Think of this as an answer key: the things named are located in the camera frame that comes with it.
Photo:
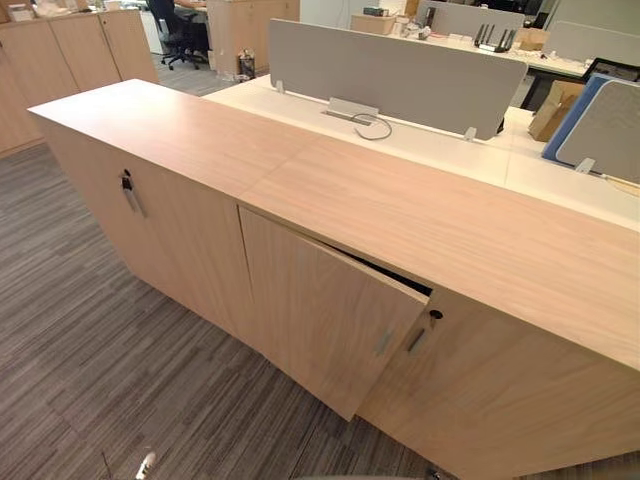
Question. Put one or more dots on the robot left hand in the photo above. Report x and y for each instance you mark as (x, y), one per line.
(145, 466)

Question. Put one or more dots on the wooden cabinet door ajar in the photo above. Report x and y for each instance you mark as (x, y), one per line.
(320, 310)

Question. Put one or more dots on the black cabinet lock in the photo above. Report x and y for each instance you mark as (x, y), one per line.
(436, 315)

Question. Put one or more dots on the long wooden office cabinet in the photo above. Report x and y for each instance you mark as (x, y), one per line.
(400, 200)

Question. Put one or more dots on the black office chair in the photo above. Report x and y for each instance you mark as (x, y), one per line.
(167, 30)

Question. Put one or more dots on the tall wooden cabinet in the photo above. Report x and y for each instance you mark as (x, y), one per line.
(250, 25)

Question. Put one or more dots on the white office desk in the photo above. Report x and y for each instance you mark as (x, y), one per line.
(530, 170)

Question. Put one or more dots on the black key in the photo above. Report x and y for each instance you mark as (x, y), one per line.
(126, 181)

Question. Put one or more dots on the small waste basket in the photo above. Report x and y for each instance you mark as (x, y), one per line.
(246, 65)

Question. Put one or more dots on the row of wooden cabinets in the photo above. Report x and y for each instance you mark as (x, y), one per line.
(60, 55)

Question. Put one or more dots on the person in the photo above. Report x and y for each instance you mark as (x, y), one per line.
(197, 35)

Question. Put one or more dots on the long grey desk divider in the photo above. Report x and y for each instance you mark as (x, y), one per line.
(390, 80)

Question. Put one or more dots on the white box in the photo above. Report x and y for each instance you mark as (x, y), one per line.
(21, 12)

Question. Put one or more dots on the beige storage box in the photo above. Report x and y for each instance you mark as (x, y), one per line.
(372, 24)

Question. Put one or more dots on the blue divider panel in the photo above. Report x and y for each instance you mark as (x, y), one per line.
(562, 120)

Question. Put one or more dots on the brown cardboard box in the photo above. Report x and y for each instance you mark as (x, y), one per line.
(555, 107)

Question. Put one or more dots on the black router with antennas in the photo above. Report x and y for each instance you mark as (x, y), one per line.
(495, 46)

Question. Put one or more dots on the grey divider panel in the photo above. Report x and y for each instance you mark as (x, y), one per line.
(610, 125)

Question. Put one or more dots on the small cardboard box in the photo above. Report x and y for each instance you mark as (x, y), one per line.
(534, 39)

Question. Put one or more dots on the white divider bracket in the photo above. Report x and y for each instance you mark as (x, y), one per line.
(470, 134)
(585, 166)
(279, 86)

